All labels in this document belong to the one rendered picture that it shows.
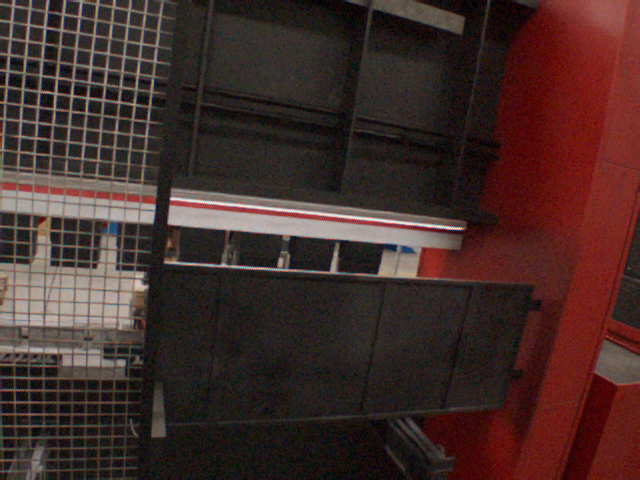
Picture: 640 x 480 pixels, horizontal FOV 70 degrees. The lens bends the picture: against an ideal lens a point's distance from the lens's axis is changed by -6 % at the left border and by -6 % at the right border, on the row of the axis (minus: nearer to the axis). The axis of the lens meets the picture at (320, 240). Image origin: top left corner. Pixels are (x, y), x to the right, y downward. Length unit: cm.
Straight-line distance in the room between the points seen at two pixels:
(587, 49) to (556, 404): 115
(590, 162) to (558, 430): 91
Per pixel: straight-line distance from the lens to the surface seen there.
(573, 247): 161
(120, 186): 140
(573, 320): 170
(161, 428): 109
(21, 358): 139
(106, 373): 138
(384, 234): 183
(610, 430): 213
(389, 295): 134
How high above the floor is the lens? 164
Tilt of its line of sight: 10 degrees down
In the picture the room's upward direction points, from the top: 9 degrees clockwise
